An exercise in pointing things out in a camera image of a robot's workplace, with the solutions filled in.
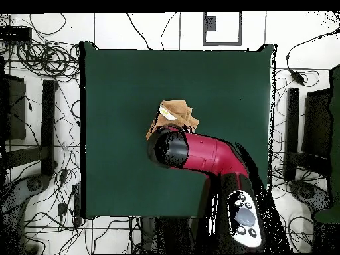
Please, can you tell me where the long black floor cable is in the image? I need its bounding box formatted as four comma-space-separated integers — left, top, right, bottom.
125, 12, 153, 51

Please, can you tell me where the tan terry towel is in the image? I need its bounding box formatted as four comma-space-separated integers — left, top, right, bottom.
145, 99, 200, 141

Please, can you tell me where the dark green table cloth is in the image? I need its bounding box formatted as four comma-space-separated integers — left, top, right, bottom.
79, 41, 278, 220

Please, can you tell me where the coil of black cables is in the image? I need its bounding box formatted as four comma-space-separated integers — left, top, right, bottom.
15, 39, 80, 82

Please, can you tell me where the grey square floor frame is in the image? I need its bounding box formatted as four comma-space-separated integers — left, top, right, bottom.
203, 11, 243, 46

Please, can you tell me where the dark grey square patch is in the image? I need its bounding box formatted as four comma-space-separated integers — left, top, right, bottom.
205, 15, 217, 32

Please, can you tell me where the black power adapter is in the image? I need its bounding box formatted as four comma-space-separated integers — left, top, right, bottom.
290, 70, 305, 86

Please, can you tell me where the short black floor cable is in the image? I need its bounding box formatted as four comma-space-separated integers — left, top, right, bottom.
160, 12, 177, 50

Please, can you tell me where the black box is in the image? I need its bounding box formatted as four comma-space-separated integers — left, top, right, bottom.
0, 72, 27, 141
302, 88, 333, 160

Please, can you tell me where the dark wheeled chair base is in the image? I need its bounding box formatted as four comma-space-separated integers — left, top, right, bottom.
0, 173, 51, 254
288, 179, 334, 213

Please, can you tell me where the long black power strip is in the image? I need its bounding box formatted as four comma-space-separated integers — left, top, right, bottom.
70, 183, 84, 228

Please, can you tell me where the black adapter cable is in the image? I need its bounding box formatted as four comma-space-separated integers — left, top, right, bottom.
285, 27, 340, 74

